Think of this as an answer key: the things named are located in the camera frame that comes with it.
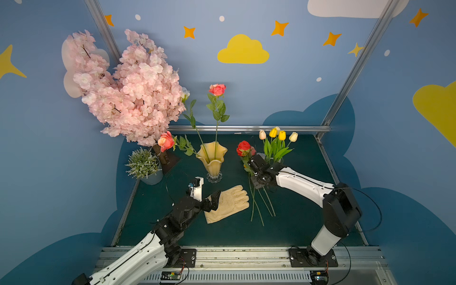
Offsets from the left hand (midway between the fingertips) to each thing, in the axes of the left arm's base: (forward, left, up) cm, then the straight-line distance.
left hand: (211, 186), depth 77 cm
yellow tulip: (+21, -32, +12) cm, 40 cm away
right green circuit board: (-30, -46, -20) cm, 59 cm away
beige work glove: (+1, -9, -18) cm, 20 cm away
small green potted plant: (+12, +34, -2) cm, 36 cm away
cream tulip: (+22, -23, +10) cm, 34 cm away
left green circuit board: (-31, +15, -19) cm, 40 cm away
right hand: (+11, -24, -9) cm, 28 cm away
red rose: (+27, -15, -5) cm, 32 cm away
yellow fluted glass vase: (+20, +2, -3) cm, 20 cm away
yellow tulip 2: (+23, -28, +11) cm, 38 cm away
